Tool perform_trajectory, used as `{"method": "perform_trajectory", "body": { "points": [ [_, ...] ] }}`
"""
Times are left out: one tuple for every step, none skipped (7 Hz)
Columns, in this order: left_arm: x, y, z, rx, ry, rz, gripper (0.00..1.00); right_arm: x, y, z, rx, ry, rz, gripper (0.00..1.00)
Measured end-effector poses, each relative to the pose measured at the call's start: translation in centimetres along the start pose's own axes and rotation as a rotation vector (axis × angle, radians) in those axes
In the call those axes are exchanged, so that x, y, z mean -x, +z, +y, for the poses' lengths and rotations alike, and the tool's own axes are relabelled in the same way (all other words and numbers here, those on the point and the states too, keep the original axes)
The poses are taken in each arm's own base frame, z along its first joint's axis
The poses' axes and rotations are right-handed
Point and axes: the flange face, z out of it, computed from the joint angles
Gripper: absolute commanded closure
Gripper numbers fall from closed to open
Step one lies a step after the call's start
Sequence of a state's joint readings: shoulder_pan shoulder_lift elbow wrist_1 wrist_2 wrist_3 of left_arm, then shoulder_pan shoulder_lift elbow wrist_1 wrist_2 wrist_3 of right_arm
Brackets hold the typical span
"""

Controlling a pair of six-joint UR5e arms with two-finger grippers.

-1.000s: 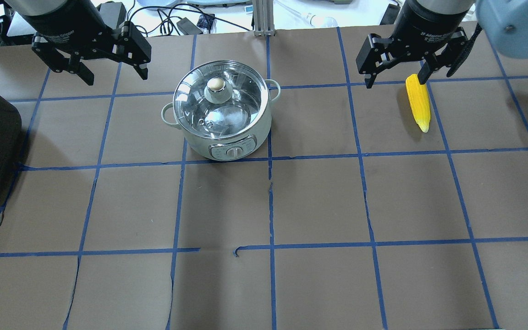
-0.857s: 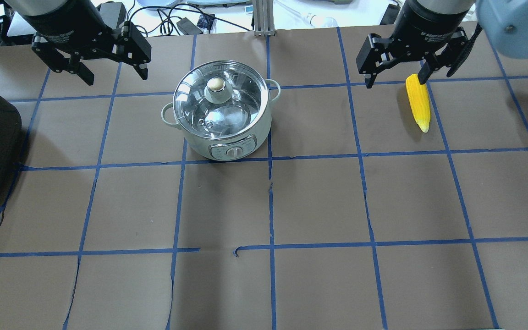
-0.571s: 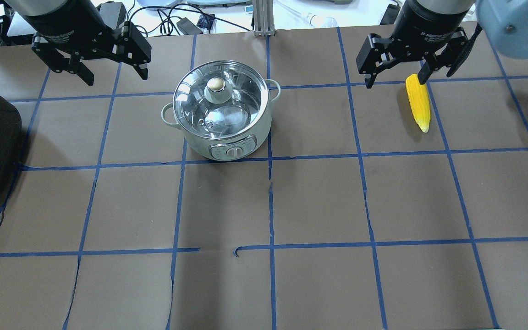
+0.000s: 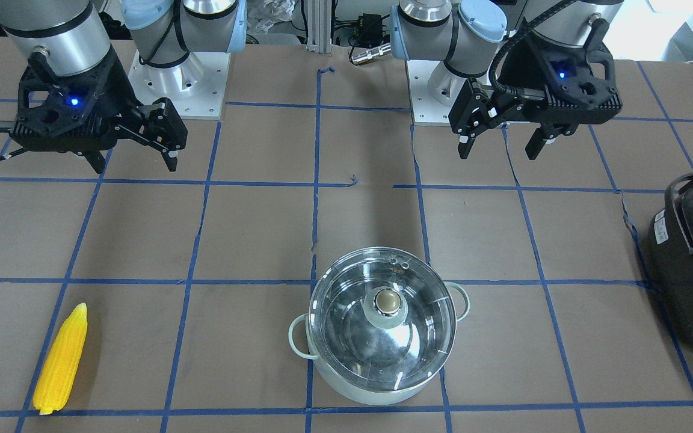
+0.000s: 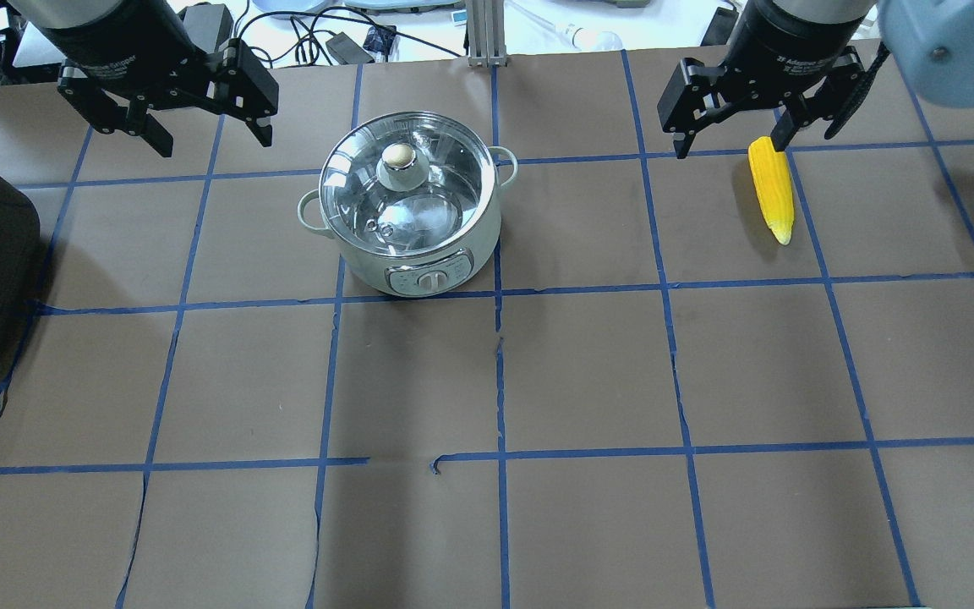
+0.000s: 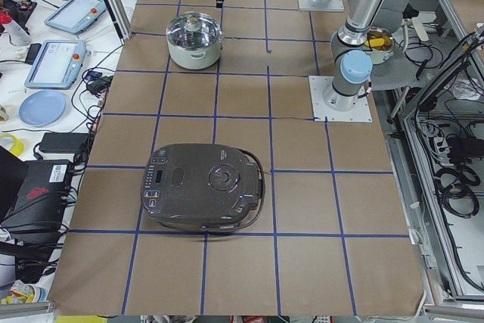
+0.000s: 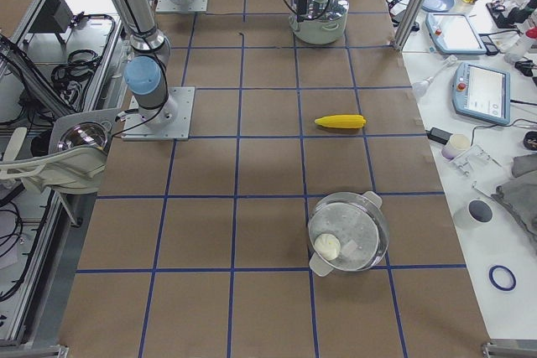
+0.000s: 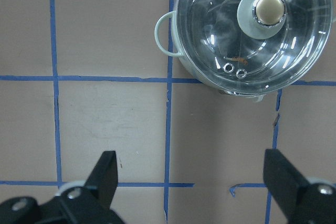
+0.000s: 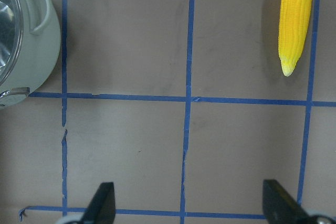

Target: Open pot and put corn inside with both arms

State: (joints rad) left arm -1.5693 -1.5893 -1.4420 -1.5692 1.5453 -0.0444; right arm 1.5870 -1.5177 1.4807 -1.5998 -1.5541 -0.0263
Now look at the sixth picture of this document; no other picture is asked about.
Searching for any glass pot lid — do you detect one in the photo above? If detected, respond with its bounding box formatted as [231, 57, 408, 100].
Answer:
[166, 11, 222, 51]

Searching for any white pot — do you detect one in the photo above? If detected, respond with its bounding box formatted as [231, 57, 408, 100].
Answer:
[166, 37, 222, 70]

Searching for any blue teach pendant upper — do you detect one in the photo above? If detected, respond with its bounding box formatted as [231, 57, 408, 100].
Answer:
[44, 0, 107, 34]

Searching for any blue teach pendant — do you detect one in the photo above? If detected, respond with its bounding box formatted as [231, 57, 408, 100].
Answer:
[24, 39, 86, 89]
[44, 0, 107, 34]

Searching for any steel bowl with yellow item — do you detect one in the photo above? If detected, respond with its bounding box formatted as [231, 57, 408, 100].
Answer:
[363, 27, 394, 65]

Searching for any blue teach pendant lower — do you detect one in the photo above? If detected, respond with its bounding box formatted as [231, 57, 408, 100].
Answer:
[24, 39, 86, 89]

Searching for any red white spray bottle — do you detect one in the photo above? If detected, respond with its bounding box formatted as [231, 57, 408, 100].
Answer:
[1, 12, 31, 46]

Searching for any dark grey rice cooker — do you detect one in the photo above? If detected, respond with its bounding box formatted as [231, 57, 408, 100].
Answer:
[141, 143, 265, 231]

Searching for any light blue plate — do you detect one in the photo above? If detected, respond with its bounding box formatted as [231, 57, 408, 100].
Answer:
[18, 90, 67, 127]

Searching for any black power adapter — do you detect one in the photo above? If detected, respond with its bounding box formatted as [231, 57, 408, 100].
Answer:
[39, 132, 88, 154]

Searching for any yellow tape roll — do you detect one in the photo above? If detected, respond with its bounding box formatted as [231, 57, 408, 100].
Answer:
[0, 133, 24, 157]

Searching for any black red box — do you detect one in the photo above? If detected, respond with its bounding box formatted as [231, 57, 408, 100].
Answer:
[1, 160, 74, 234]

